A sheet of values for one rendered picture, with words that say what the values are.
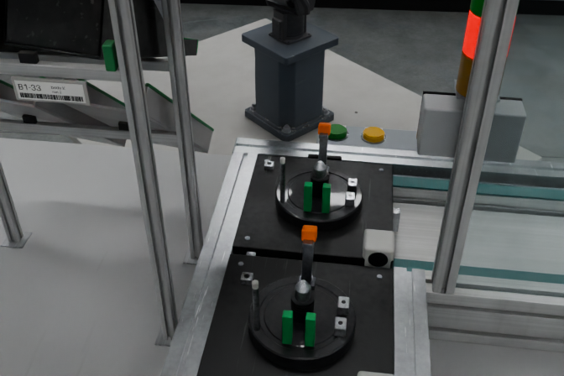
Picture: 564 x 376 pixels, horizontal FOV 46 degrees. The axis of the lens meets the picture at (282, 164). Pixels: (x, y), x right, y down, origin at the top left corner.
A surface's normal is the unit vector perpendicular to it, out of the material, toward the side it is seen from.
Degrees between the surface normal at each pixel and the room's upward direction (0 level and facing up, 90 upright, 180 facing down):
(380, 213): 0
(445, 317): 90
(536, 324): 90
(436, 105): 0
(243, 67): 0
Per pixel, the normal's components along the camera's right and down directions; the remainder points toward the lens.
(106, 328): 0.00, -0.81
